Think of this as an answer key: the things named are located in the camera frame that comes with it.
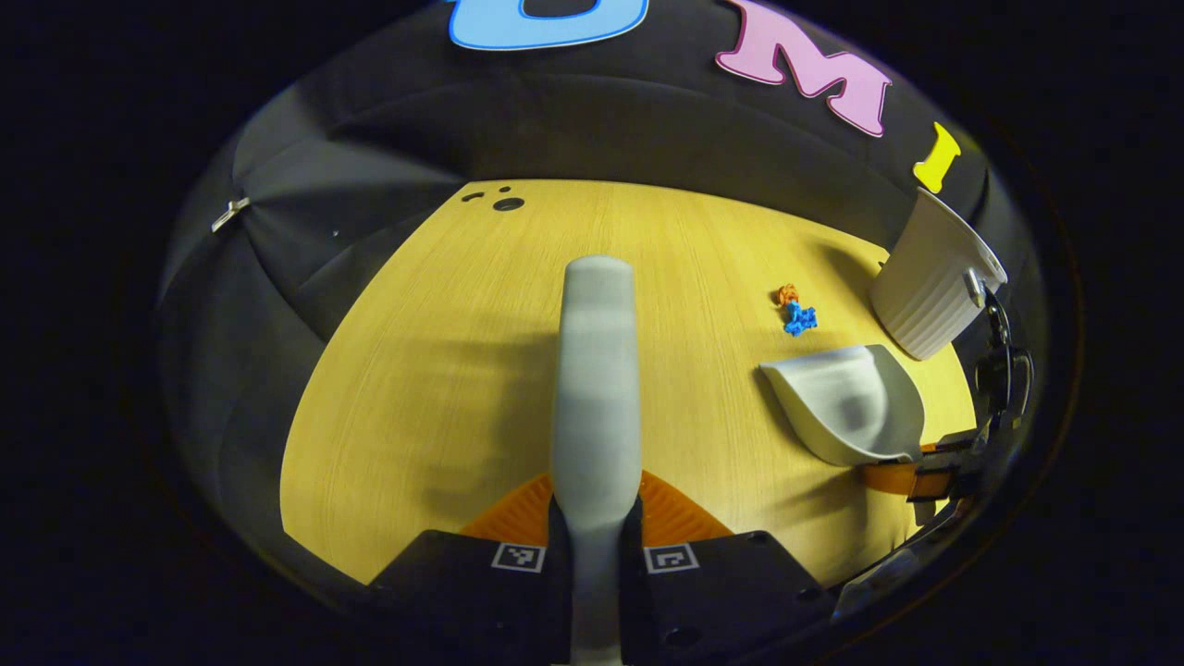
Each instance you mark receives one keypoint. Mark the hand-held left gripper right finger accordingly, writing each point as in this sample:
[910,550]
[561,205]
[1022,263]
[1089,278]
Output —
[721,601]

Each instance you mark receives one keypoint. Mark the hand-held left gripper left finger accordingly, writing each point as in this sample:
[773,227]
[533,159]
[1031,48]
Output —
[462,592]

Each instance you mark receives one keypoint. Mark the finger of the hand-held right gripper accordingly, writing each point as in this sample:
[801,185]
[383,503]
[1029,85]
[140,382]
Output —
[893,478]

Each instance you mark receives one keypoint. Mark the white dustpan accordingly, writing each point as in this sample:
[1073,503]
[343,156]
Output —
[851,407]

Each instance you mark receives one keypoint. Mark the white ribbed garbage bin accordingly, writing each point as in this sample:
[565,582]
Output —
[930,277]

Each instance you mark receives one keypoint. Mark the blue paper scrap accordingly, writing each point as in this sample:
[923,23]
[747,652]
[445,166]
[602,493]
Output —
[800,319]

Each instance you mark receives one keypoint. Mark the orange paper scrap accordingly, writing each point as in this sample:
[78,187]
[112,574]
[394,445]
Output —
[787,294]

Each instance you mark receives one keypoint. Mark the small white broom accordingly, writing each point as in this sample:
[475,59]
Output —
[597,388]

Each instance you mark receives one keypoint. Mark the wooden desktop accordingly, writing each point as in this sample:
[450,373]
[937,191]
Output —
[444,370]

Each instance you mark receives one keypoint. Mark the small white cloth clip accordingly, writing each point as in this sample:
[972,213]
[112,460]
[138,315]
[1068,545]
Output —
[229,214]

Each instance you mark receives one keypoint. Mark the black backdrop cloth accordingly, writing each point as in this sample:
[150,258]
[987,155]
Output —
[573,120]

